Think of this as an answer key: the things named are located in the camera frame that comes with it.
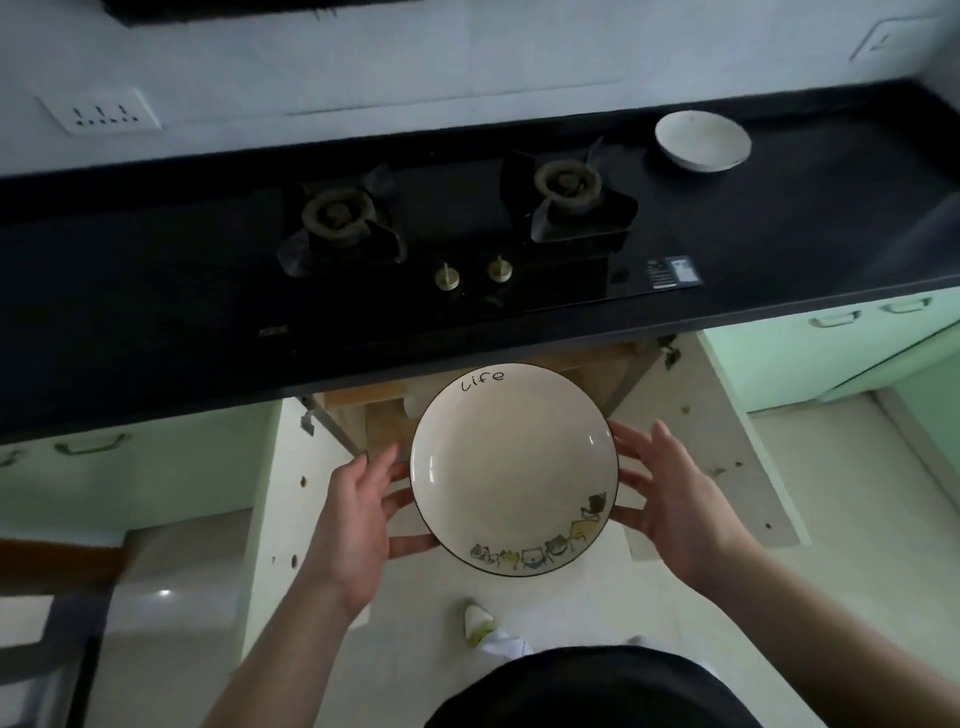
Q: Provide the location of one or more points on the green cabinet front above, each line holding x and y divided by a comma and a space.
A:
150, 480
795, 360

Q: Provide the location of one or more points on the brass stove knob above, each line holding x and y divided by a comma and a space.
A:
448, 277
499, 269

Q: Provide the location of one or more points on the plain white bowl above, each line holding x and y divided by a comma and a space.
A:
702, 139

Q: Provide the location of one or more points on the person's right thumb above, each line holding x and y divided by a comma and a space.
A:
634, 517

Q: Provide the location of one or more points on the person's left forearm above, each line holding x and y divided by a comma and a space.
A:
292, 660

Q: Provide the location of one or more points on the white wall switch plate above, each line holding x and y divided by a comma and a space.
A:
892, 37

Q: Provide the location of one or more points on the round gas burner with grate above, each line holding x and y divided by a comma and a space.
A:
568, 191
341, 217

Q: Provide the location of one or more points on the white wall power socket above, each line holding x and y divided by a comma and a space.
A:
99, 112

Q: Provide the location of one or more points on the person's black shirt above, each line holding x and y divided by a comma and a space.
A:
585, 690

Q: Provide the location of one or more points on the person's left hand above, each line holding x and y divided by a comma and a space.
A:
352, 517

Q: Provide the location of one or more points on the black glass gas stove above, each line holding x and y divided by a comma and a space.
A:
465, 225

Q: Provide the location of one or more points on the person's right hand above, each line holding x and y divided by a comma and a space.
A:
686, 506

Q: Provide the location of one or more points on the rectangular label sticker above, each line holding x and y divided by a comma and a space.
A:
675, 271

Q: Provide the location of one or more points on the white and green slipper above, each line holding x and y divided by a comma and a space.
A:
484, 628

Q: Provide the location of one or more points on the cream plate with cartoon print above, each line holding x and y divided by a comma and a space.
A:
514, 469

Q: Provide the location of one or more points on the green cabinet side door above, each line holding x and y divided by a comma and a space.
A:
934, 420

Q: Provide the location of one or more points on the person's right forearm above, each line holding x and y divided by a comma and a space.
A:
825, 637

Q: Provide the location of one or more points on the white open cabinet door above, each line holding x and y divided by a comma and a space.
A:
712, 442
289, 510

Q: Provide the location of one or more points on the metal door hinge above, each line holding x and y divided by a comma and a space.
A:
307, 423
669, 351

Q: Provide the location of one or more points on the person's left thumb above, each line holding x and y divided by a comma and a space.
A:
414, 546

